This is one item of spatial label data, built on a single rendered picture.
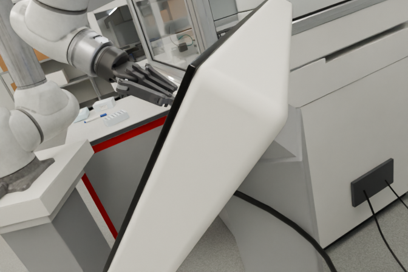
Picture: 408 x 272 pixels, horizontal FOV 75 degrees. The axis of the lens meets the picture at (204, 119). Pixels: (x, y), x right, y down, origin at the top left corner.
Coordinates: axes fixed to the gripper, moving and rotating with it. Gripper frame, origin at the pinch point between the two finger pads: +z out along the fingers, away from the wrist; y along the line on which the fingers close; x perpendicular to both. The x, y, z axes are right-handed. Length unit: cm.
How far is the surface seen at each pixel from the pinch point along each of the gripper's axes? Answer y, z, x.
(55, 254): -4, -20, 81
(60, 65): 329, -283, 255
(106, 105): 87, -61, 83
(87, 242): 7, -14, 84
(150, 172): -38.5, 5.2, -18.4
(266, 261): -20.7, 24.9, 5.6
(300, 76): 44, 26, -5
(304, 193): -20.7, 21.6, -9.4
